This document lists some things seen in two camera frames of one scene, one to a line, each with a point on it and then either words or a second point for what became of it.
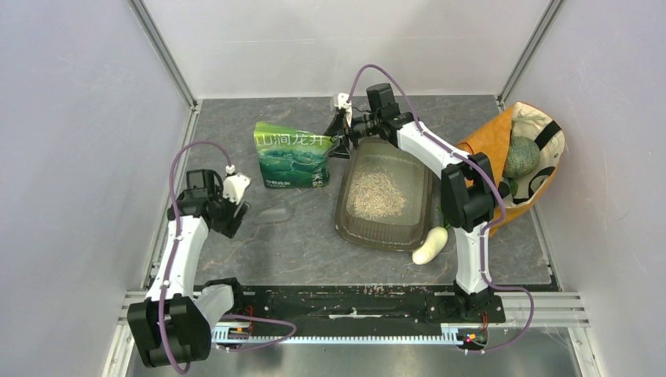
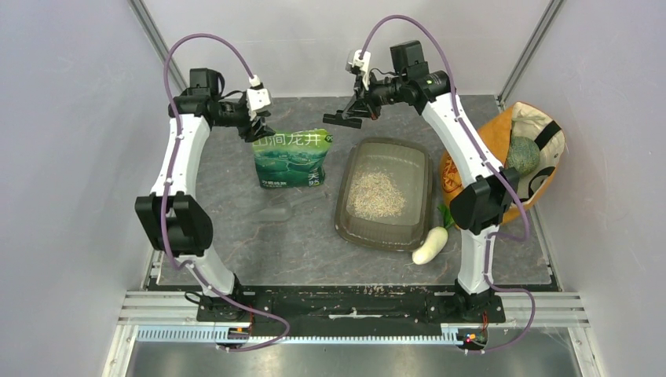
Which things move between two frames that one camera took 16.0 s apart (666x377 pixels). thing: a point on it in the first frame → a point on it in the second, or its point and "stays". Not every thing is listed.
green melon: [522, 159] stays
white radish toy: [435, 243] stays
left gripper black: [230, 225] → [259, 130]
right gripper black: [339, 127] → [361, 108]
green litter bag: [290, 159] stays
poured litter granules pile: [375, 195] stays
